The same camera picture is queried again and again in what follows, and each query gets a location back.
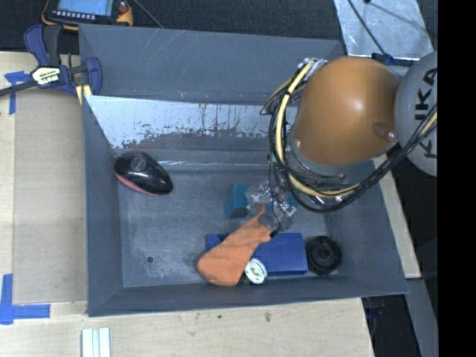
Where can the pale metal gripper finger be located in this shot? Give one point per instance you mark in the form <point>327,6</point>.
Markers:
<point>270,221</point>
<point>256,199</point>

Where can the orange cloth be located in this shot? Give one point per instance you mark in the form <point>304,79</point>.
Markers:
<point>230,255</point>

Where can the teal block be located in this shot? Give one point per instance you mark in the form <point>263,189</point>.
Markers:
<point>235,199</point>

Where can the blue flat box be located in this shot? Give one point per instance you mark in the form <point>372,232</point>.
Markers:
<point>284,255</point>

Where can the black ribbed round disc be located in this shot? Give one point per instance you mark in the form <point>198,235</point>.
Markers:
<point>323,255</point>

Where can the grey metal bin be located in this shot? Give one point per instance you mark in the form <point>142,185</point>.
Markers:
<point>178,221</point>

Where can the black and red computer mouse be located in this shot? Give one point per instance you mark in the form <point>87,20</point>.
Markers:
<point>143,175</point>

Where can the pale wood flat board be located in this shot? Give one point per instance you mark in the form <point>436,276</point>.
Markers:
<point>48,199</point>

